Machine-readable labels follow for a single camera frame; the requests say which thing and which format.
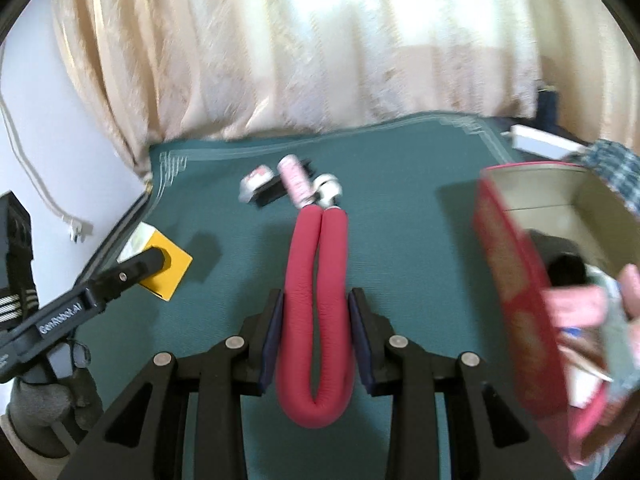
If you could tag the red foam curler rod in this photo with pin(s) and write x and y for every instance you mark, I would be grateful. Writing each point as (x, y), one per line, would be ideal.
(305, 285)

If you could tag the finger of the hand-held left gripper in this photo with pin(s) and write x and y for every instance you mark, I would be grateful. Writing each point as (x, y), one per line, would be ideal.
(130, 272)

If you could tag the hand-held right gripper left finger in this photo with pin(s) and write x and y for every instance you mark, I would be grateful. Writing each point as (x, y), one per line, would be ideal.
(272, 340)

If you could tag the cream patterned curtain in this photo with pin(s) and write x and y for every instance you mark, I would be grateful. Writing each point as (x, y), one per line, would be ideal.
(300, 60)

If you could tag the white round jar lid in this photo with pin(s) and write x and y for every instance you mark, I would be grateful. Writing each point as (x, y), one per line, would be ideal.
(330, 190)

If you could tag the white long box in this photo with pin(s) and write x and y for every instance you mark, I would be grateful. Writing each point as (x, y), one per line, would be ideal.
(540, 140)

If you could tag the long pink hair roller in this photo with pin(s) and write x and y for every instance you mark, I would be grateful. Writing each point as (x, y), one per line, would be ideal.
(295, 180)

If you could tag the green mat with white border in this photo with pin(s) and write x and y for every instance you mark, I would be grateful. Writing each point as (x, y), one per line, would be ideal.
(425, 240)

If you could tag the small white yellow box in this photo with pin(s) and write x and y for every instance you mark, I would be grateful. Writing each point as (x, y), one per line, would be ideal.
(175, 270)

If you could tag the black flat item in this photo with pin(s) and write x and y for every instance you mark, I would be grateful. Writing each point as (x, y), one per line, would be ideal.
(272, 194)

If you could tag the person's left hand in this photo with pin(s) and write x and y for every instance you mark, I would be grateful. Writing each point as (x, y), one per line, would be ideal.
(40, 405)

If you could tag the small white pink packet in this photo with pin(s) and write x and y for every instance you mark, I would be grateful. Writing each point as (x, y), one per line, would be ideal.
(256, 180)

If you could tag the short pink hair roller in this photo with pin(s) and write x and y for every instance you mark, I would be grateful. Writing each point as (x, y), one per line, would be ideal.
(631, 292)

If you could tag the red cardboard box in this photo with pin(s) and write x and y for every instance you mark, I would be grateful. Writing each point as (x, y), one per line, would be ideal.
(505, 270)

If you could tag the dark blue item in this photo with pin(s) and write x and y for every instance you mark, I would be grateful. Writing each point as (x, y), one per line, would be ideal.
(547, 102)

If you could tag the white blue striped packet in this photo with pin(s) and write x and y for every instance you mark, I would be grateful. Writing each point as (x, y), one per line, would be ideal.
(582, 355)

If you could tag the grey blue small card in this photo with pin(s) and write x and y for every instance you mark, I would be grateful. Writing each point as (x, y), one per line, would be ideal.
(617, 355)

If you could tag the pink perforated case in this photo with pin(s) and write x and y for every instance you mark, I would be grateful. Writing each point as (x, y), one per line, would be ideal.
(575, 305)

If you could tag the gold curtain tassel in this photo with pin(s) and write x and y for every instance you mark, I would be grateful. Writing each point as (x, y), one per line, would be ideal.
(149, 186)

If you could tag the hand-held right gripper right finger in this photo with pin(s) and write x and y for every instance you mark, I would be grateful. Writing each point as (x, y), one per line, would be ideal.
(360, 340)

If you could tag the plaid cloth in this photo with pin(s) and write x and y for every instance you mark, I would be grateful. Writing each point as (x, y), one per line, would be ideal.
(615, 165)

